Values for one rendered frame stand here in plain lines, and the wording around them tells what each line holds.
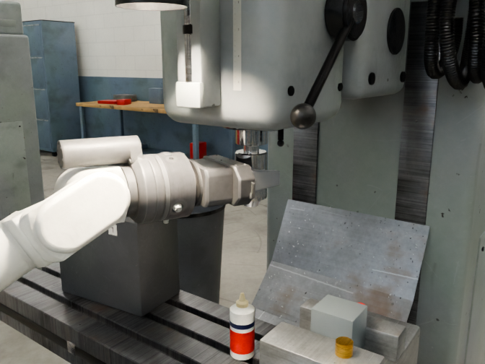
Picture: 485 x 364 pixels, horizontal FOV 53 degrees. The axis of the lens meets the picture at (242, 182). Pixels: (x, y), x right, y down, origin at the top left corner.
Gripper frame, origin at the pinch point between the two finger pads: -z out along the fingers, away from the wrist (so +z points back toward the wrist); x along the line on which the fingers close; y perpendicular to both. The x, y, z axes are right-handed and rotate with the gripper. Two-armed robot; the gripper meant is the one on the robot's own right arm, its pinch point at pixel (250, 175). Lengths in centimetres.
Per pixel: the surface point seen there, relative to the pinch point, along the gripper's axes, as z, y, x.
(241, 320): 1.0, 23.2, 0.5
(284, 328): 0.6, 19.4, -10.2
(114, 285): 13.1, 25.6, 27.6
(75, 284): 18.3, 27.9, 37.2
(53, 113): -101, 55, 718
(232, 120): 6.9, -9.0, -6.2
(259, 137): 0.2, -6.0, -2.4
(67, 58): -130, -25, 730
